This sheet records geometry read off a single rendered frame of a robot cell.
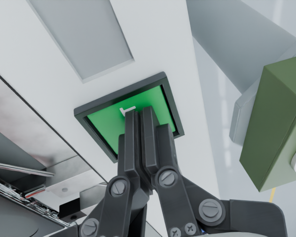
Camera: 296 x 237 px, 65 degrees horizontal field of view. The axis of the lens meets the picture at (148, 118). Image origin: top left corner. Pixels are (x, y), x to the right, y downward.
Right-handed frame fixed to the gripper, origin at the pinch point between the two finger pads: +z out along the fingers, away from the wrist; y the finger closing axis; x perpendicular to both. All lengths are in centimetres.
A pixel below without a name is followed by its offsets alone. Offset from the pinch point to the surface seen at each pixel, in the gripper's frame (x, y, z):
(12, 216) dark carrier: -14.6, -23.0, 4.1
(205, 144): -6.0, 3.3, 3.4
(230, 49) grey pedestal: -24.5, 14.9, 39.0
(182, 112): -1.2, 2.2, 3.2
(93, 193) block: -18.4, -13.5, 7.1
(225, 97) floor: -114, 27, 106
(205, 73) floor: -87, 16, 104
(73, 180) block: -11.1, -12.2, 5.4
